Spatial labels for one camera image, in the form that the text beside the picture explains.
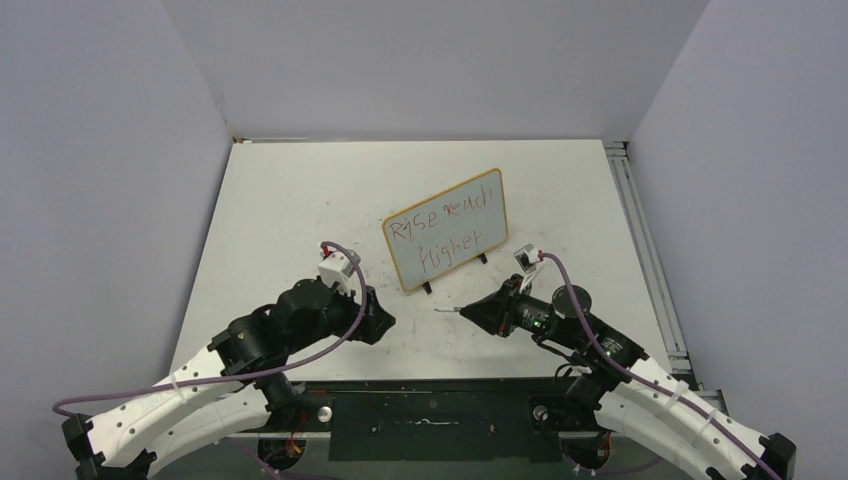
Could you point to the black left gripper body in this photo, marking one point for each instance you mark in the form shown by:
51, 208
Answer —
339, 317

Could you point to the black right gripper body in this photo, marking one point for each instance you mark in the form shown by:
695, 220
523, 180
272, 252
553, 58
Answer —
530, 313

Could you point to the yellow framed whiteboard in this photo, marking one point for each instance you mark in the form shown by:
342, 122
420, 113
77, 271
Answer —
447, 230

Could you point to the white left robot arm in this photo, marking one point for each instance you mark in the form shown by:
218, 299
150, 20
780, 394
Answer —
231, 385

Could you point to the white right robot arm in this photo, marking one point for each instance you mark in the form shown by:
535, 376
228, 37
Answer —
623, 389

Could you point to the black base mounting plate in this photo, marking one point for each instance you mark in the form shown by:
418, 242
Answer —
435, 420

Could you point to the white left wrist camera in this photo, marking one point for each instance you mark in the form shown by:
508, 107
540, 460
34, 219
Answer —
339, 272

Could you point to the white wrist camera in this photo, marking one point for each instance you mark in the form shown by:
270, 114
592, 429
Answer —
339, 272
528, 258

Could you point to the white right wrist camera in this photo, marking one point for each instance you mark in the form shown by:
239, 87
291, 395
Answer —
528, 258

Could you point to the aluminium front frame rail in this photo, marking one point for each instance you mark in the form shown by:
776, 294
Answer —
714, 398

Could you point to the aluminium right side rail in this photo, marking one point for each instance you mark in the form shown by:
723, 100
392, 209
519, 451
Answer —
658, 289

